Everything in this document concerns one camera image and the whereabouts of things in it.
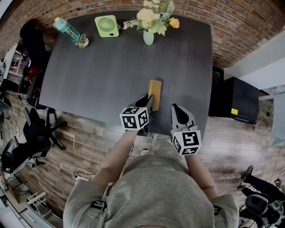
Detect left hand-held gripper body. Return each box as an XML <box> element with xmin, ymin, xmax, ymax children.
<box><xmin>119</xmin><ymin>95</ymin><xmax>151</xmax><ymax>136</ymax></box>

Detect green desk fan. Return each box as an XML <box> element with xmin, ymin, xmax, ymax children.
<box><xmin>94</xmin><ymin>15</ymin><xmax>121</xmax><ymax>38</ymax></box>

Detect black and grey office chair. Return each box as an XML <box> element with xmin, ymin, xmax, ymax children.
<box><xmin>1</xmin><ymin>135</ymin><xmax>52</xmax><ymax>175</ymax></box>

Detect black headrest office chair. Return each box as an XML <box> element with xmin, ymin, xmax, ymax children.
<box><xmin>239</xmin><ymin>193</ymin><xmax>285</xmax><ymax>228</ymax></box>

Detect pale blue translucent box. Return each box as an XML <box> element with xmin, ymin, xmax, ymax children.
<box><xmin>270</xmin><ymin>90</ymin><xmax>285</xmax><ymax>148</ymax></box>

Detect small potted plant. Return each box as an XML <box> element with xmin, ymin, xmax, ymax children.
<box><xmin>75</xmin><ymin>33</ymin><xmax>90</xmax><ymax>49</ymax></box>

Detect yellow flower bouquet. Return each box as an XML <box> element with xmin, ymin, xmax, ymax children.
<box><xmin>122</xmin><ymin>0</ymin><xmax>180</xmax><ymax>37</ymax></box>

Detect black coat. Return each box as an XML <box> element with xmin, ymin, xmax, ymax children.
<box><xmin>19</xmin><ymin>19</ymin><xmax>52</xmax><ymax>69</ymax></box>

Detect person's left forearm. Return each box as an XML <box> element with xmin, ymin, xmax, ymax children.
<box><xmin>93</xmin><ymin>129</ymin><xmax>139</xmax><ymax>188</ymax></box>

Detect person's grey shirt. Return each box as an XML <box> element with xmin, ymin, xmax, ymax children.
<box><xmin>63</xmin><ymin>154</ymin><xmax>240</xmax><ymax>228</ymax></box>

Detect red object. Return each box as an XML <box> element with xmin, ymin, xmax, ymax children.
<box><xmin>27</xmin><ymin>66</ymin><xmax>42</xmax><ymax>79</ymax></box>

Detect black cabinet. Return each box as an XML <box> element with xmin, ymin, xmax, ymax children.
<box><xmin>208</xmin><ymin>76</ymin><xmax>266</xmax><ymax>125</ymax></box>

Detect white wooden rack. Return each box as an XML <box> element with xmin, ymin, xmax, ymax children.
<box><xmin>26</xmin><ymin>191</ymin><xmax>52</xmax><ymax>218</ymax></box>

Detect white cable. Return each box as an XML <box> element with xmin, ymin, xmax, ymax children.
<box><xmin>252</xmin><ymin>108</ymin><xmax>275</xmax><ymax>154</ymax></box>

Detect dark wooden table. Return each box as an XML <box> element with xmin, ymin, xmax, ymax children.
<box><xmin>39</xmin><ymin>10</ymin><xmax>213</xmax><ymax>136</ymax></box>

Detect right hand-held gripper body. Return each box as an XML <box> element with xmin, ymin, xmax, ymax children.
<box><xmin>170</xmin><ymin>103</ymin><xmax>202</xmax><ymax>156</ymax></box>

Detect person's right forearm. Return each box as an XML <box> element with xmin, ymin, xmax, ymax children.
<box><xmin>184</xmin><ymin>153</ymin><xmax>218</xmax><ymax>201</ymax></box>

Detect teal water bottle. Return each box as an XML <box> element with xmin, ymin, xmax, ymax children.
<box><xmin>53</xmin><ymin>17</ymin><xmax>81</xmax><ymax>43</ymax></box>

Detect person's camouflage trousers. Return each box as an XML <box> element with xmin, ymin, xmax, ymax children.
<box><xmin>151</xmin><ymin>133</ymin><xmax>179</xmax><ymax>161</ymax></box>

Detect pale green vase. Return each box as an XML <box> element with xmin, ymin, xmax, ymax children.
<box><xmin>142</xmin><ymin>30</ymin><xmax>155</xmax><ymax>46</ymax></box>

